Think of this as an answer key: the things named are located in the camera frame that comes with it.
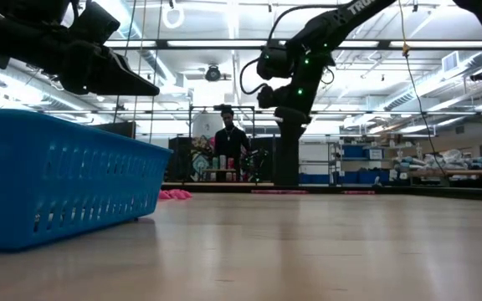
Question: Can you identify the round black ceiling camera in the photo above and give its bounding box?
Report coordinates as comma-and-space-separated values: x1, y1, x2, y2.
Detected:
204, 64, 223, 83

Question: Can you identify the ceiling light strip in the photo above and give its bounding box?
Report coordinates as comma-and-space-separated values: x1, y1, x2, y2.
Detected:
280, 39, 380, 48
104, 39, 158, 48
167, 39, 269, 48
389, 40, 482, 49

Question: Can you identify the yellow hanging rope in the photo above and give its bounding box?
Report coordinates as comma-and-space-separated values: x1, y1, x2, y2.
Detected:
397, 0, 412, 72

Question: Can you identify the ceiling air vent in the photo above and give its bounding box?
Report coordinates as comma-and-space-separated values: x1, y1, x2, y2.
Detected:
441, 50, 460, 74

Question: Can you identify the dark rectangular panel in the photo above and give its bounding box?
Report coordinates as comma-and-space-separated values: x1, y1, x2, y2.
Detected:
92, 120, 136, 139

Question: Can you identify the black cabinet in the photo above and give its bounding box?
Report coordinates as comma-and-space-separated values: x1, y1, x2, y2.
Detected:
167, 136, 192, 183
251, 136, 279, 187

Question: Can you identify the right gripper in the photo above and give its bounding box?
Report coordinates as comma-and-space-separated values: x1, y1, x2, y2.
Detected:
257, 62, 321, 187

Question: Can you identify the cluttered workbench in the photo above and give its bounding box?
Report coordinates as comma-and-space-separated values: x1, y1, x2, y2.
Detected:
391, 148, 482, 189

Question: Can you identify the white hanging ring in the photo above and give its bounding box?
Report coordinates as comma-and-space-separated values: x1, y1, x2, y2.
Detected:
162, 3, 185, 29

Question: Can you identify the person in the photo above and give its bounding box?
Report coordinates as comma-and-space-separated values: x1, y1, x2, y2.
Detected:
214, 106, 251, 176

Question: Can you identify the blue plastic basket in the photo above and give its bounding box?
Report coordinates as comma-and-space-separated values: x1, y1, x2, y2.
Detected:
0, 108, 173, 252

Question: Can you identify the shelf with blue bins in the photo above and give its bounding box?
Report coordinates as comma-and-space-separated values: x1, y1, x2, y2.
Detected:
327, 141, 393, 186

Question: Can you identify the thin black gantry frame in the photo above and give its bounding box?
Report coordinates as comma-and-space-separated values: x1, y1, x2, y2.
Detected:
187, 104, 256, 185

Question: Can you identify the thin black hanging cable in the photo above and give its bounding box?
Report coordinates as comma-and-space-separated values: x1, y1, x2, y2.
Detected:
148, 0, 162, 143
114, 0, 136, 125

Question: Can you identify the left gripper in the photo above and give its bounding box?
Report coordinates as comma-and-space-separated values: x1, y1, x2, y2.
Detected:
56, 2, 161, 97

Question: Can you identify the small table with cups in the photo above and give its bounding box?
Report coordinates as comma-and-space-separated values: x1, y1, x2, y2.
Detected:
201, 154, 242, 184

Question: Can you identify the colourful patterned banner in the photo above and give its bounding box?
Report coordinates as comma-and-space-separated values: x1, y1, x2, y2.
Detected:
190, 135, 218, 182

